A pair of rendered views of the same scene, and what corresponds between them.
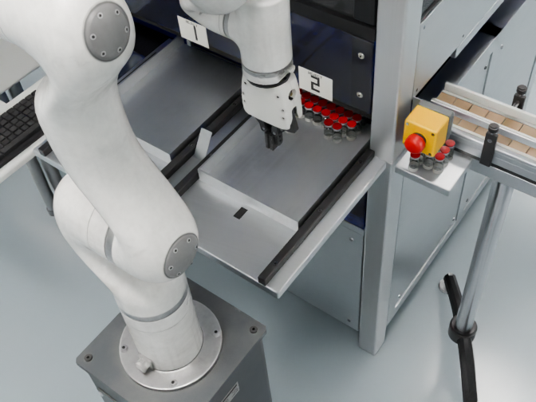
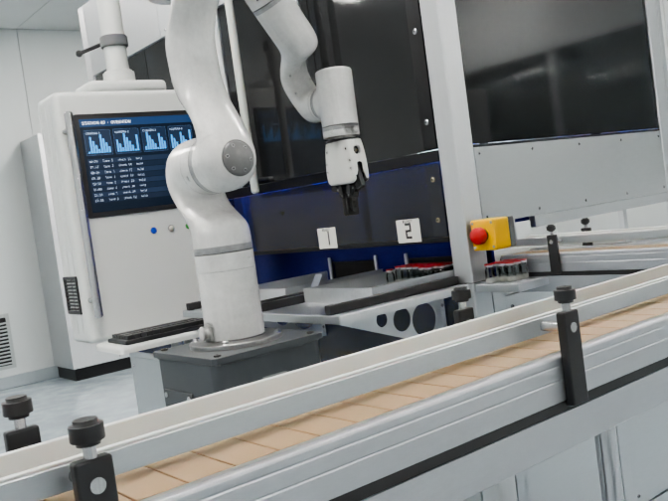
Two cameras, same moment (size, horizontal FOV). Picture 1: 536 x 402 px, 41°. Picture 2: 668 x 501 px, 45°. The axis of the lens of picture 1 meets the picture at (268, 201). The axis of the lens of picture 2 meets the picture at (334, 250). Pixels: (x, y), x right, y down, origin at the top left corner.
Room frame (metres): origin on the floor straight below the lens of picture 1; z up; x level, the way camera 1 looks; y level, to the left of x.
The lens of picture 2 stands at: (-0.91, -0.31, 1.10)
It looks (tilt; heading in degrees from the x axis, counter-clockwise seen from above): 3 degrees down; 11
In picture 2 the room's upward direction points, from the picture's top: 8 degrees counter-clockwise
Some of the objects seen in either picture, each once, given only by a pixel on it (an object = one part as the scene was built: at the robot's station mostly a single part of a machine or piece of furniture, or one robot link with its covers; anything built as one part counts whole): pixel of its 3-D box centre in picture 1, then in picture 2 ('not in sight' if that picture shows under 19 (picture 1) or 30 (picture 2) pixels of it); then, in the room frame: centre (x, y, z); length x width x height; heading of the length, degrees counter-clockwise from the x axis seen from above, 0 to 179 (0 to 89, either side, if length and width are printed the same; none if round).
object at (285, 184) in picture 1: (293, 149); (389, 283); (1.08, -0.07, 0.90); 0.34 x 0.26 x 0.04; 139
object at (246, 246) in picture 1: (214, 147); (327, 299); (1.14, 0.11, 0.87); 0.70 x 0.48 x 0.02; 49
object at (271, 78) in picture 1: (268, 64); (341, 132); (0.92, -0.03, 1.27); 0.09 x 0.08 x 0.03; 49
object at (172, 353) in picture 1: (162, 318); (230, 296); (0.66, 0.21, 0.95); 0.19 x 0.19 x 0.18
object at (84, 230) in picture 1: (120, 238); (207, 195); (0.68, 0.23, 1.16); 0.19 x 0.12 x 0.24; 49
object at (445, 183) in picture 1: (436, 160); (515, 282); (1.02, -0.37, 0.87); 0.14 x 0.13 x 0.02; 139
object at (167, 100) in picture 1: (176, 94); (308, 284); (1.30, 0.19, 0.90); 0.34 x 0.26 x 0.04; 139
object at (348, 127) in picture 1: (321, 117); (419, 273); (1.16, -0.14, 0.91); 0.18 x 0.02 x 0.05; 49
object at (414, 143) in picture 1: (415, 142); (479, 236); (0.97, -0.30, 1.00); 0.04 x 0.04 x 0.04; 49
